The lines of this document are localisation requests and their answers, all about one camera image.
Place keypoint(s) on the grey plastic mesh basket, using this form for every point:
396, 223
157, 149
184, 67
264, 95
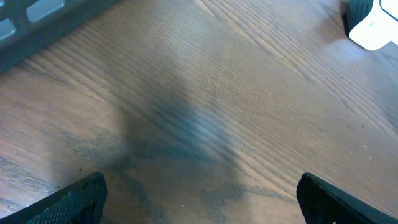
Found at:
30, 25

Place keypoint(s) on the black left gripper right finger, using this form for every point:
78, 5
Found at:
323, 203

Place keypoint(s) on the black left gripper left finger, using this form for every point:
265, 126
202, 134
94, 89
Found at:
81, 202

